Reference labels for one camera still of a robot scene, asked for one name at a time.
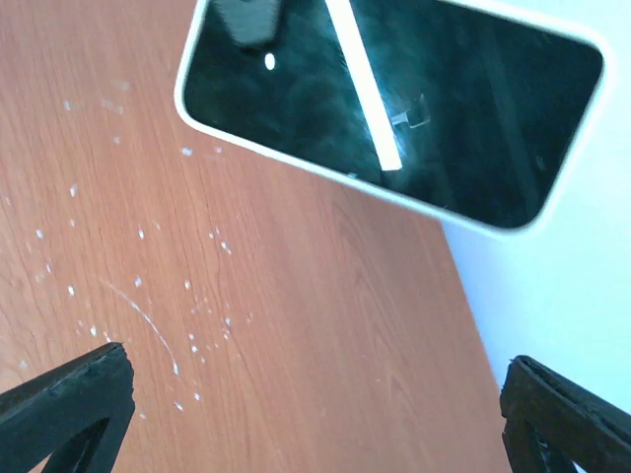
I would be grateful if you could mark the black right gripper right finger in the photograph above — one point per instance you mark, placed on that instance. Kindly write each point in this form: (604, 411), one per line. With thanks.
(555, 425)

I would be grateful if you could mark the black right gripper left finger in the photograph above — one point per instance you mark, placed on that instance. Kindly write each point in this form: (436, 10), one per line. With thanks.
(70, 419)

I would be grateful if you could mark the cream white phone case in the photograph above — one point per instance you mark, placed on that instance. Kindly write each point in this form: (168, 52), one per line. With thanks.
(567, 29)

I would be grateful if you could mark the black phone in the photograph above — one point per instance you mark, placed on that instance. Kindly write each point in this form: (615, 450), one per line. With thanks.
(389, 108)

